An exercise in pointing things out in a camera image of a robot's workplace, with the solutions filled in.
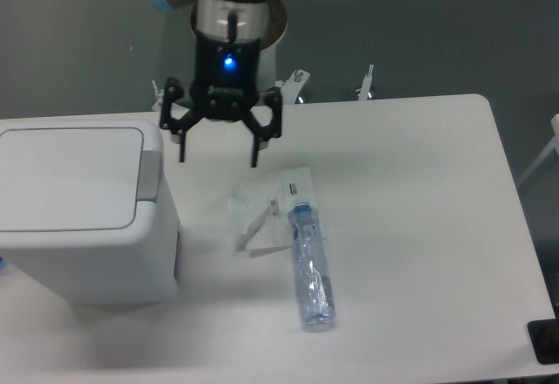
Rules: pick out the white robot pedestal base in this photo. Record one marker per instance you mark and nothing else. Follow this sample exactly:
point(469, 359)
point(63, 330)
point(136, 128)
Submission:
point(290, 88)

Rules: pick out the clear plastic wrapper bag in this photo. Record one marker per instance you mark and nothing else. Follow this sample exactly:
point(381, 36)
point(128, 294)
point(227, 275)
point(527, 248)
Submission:
point(258, 209)

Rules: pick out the white frame at right edge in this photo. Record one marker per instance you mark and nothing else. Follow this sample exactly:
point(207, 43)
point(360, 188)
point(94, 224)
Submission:
point(542, 162)

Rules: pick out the clear plastic water bottle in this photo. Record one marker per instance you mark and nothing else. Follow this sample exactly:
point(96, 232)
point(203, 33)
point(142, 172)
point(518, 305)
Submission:
point(311, 273)

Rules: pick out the white trash can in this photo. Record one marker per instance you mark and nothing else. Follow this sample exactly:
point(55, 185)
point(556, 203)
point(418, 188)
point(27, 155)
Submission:
point(86, 209)

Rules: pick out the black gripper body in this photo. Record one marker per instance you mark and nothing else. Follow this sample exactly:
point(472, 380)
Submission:
point(225, 80)

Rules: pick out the white levelling foot bracket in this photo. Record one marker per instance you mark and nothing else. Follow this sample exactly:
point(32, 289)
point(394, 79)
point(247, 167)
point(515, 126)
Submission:
point(366, 91)

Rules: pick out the black device at table edge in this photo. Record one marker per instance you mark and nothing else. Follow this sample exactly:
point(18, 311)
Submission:
point(544, 338)

